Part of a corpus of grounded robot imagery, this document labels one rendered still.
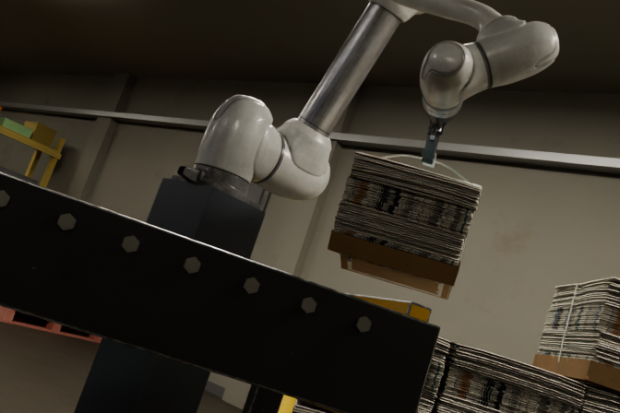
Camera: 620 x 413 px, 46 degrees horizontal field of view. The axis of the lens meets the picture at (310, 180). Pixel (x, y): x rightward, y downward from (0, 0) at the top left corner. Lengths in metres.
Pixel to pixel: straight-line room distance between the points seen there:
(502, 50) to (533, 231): 3.74
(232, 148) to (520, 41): 0.75
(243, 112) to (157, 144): 6.23
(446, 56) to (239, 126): 0.62
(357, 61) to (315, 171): 0.32
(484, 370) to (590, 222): 3.50
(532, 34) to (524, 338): 3.66
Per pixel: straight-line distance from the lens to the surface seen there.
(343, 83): 1.99
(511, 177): 5.41
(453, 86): 1.48
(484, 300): 5.21
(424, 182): 1.59
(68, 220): 0.75
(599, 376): 1.72
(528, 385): 1.68
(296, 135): 1.97
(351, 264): 1.86
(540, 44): 1.55
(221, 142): 1.85
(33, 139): 9.18
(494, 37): 1.55
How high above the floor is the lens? 0.75
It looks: 11 degrees up
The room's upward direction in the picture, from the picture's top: 19 degrees clockwise
